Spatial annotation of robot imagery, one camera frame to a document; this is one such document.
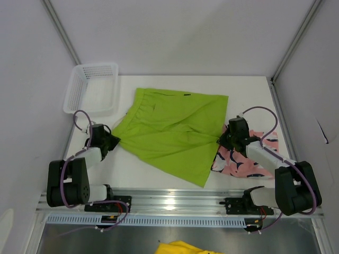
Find yellow cloth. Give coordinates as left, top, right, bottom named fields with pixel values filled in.
left=155, top=241, right=218, bottom=254

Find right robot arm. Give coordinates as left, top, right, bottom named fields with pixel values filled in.
left=218, top=116, right=323, bottom=216

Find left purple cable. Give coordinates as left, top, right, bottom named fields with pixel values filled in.
left=57, top=110, right=130, bottom=238

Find slotted cable duct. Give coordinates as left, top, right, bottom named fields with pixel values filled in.
left=47, top=214, right=246, bottom=228

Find lime green shorts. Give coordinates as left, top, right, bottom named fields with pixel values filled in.
left=112, top=88, right=228, bottom=187

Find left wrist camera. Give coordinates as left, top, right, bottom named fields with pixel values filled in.
left=81, top=122, right=96, bottom=135

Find right aluminium frame post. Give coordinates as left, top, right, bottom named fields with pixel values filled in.
left=270, top=0, right=325, bottom=85

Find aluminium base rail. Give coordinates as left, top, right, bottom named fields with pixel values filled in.
left=35, top=188, right=324, bottom=218

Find white perforated plastic basket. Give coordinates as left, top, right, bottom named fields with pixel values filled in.
left=63, top=62, right=120, bottom=116

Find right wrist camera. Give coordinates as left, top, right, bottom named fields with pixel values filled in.
left=236, top=112, right=247, bottom=122

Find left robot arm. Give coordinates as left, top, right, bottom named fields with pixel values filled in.
left=46, top=124, right=120, bottom=212

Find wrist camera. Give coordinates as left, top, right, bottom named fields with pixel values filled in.
left=236, top=112, right=247, bottom=122
left=81, top=122, right=96, bottom=135

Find aluminium frame post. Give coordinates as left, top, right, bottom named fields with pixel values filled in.
left=270, top=0, right=325, bottom=85
left=40, top=0, right=81, bottom=65

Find left aluminium frame post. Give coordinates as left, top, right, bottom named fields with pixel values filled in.
left=40, top=0, right=81, bottom=65

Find pink shark print shorts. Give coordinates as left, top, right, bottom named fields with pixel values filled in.
left=211, top=130, right=279, bottom=179

